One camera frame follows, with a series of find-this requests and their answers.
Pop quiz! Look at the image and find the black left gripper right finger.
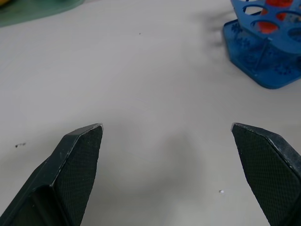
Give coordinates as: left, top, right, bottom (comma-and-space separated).
231, 122, 301, 226

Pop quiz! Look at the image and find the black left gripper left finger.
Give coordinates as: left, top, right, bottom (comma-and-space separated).
0, 122, 104, 226

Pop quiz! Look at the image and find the blue plastic tube rack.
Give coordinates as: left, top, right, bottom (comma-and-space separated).
222, 0, 301, 89

